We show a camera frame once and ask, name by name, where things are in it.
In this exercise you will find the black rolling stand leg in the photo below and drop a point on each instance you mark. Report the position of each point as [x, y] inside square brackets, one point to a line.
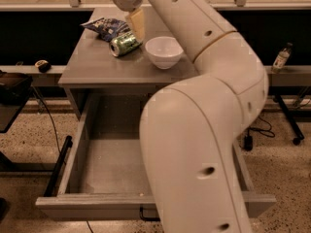
[298, 134]

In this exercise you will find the green soda can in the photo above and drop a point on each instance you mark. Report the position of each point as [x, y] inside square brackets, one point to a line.
[124, 44]

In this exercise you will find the blue chip bag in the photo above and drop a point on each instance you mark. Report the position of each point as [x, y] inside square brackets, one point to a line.
[107, 28]

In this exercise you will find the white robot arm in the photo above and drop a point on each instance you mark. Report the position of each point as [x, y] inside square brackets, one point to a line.
[188, 128]

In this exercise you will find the black tray table left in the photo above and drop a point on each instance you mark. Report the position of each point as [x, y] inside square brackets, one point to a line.
[15, 89]

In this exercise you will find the white bowl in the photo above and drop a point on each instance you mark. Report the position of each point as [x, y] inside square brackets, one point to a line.
[164, 52]

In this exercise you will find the small black yellow device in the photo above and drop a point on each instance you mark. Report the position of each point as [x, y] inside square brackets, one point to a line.
[43, 66]

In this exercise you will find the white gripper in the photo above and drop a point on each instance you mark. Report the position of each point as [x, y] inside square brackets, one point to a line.
[128, 3]

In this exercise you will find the grey open top drawer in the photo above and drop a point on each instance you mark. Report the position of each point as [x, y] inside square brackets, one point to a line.
[105, 175]

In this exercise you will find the grey cabinet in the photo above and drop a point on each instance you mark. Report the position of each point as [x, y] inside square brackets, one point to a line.
[93, 68]

